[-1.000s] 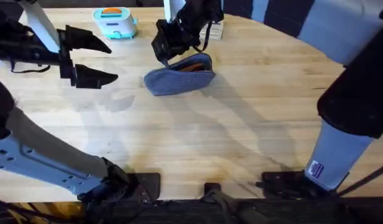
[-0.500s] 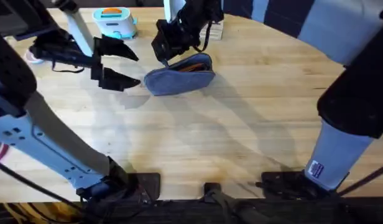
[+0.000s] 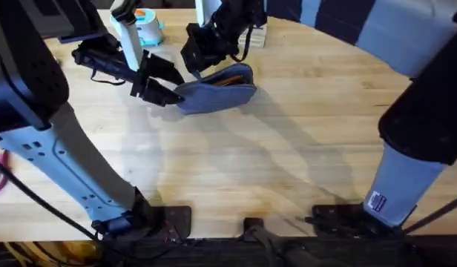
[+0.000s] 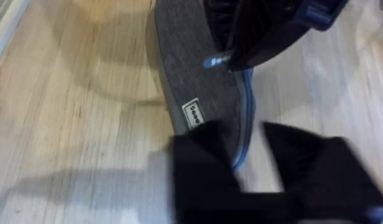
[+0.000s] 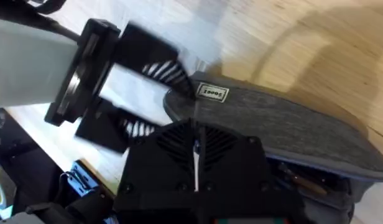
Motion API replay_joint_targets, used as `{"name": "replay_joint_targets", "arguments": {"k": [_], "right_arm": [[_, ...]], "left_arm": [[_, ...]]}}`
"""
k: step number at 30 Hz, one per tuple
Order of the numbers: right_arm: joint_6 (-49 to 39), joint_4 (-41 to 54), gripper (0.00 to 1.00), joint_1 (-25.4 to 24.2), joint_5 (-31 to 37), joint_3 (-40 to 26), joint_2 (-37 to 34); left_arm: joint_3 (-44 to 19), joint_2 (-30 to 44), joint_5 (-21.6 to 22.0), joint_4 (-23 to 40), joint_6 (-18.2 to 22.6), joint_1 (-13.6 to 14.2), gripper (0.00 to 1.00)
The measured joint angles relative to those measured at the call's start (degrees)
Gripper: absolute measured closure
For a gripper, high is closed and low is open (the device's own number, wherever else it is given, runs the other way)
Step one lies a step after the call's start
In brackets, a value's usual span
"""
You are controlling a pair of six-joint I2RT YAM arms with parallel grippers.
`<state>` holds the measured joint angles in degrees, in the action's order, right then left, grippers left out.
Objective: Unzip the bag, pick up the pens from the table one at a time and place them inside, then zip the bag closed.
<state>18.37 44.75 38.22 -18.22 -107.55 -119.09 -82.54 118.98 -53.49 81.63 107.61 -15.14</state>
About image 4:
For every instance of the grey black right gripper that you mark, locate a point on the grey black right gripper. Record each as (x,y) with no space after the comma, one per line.
(325,14)

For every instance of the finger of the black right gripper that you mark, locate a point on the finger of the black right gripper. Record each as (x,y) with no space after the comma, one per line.
(201,174)
(322,174)

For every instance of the grey zip bag blue trim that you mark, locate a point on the grey zip bag blue trim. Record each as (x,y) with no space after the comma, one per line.
(191,53)

